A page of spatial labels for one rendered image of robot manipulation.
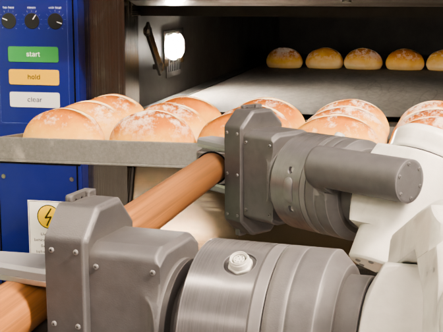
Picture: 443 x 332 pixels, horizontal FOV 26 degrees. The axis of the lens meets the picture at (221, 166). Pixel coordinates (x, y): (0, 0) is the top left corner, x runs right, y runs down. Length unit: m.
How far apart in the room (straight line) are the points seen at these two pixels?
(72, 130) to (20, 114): 0.57
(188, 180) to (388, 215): 0.17
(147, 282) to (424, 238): 0.15
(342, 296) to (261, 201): 0.44
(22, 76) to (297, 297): 1.24
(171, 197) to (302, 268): 0.32
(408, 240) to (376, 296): 0.03
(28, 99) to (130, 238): 1.16
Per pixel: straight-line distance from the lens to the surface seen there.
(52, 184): 1.65
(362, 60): 2.52
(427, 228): 0.40
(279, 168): 0.84
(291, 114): 1.19
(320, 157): 0.78
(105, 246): 0.49
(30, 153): 1.10
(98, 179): 1.65
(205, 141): 0.95
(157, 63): 1.74
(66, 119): 1.10
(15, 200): 1.69
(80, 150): 1.07
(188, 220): 1.62
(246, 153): 0.89
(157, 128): 1.06
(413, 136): 0.78
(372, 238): 0.76
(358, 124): 1.03
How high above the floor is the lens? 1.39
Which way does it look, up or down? 10 degrees down
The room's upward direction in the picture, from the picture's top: straight up
